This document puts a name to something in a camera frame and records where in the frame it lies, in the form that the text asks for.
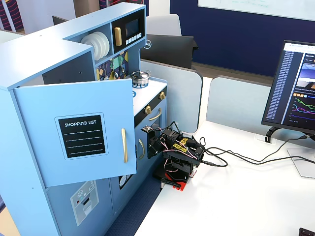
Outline black keyboard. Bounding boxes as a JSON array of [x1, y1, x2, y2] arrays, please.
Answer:
[[298, 227, 315, 236]]

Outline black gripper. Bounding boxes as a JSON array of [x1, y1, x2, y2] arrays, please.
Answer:
[[147, 134, 165, 159]]

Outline black Dell monitor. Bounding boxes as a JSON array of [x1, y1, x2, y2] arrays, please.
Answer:
[[140, 34, 199, 70]]

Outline black camera cable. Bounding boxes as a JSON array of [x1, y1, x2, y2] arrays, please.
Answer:
[[200, 136, 229, 168]]

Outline gold dishwasher door handle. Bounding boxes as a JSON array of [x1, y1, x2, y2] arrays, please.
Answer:
[[138, 139, 146, 160]]

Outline gold curved fridge door handle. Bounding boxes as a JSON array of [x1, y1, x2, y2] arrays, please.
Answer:
[[121, 128, 129, 164]]

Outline gold oven door handle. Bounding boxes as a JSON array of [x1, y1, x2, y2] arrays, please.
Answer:
[[148, 108, 162, 122]]

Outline gold microwave door handle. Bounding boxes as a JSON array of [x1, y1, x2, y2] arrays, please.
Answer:
[[114, 27, 123, 47]]

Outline blue shopping list fridge door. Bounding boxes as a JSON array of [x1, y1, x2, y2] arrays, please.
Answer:
[[13, 78, 137, 188]]

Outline red robot base clamp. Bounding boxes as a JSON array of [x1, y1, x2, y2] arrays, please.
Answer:
[[161, 172, 188, 192]]

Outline grey office chair back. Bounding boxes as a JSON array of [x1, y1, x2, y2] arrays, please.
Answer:
[[146, 14, 183, 37]]

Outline white wall whiteboard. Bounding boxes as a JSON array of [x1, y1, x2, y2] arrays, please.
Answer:
[[197, 0, 315, 22]]

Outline black monitor showing graphs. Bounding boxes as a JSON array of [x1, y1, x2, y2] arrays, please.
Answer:
[[261, 40, 315, 135]]

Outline black toy microwave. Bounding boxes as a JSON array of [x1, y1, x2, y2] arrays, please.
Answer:
[[112, 11, 145, 54]]

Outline white toy plate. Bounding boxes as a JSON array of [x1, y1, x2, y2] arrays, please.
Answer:
[[80, 34, 100, 61], [93, 32, 106, 59], [100, 31, 111, 55]]

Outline black power cable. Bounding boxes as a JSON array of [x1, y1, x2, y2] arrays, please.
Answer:
[[203, 134, 315, 166]]

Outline steel toy pot with lid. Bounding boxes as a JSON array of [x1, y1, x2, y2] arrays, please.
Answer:
[[129, 70, 152, 86]]

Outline grey desk divider panel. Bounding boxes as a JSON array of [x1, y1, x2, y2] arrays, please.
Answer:
[[139, 60, 204, 134], [206, 76, 274, 129]]

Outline blue wooden toy kitchen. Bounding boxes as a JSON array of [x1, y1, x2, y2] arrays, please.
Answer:
[[0, 2, 168, 236]]

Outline silver monitor stand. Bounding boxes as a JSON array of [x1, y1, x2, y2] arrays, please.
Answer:
[[286, 147, 315, 179]]

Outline steel toy ladle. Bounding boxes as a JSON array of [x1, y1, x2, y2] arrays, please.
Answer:
[[112, 55, 120, 78]]

